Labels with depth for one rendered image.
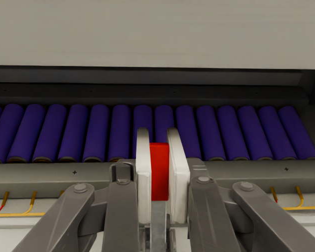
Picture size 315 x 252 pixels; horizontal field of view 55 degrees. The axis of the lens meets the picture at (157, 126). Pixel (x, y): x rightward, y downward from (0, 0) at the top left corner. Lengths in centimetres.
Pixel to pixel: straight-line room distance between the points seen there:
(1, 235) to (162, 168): 13
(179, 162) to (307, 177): 13
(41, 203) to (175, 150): 13
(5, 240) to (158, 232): 11
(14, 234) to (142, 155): 13
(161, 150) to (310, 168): 13
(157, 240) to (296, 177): 12
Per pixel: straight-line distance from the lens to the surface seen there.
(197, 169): 17
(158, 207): 19
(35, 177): 25
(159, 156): 18
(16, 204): 27
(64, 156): 26
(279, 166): 26
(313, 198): 29
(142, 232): 23
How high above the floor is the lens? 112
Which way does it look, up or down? 28 degrees down
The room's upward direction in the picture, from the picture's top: 2 degrees clockwise
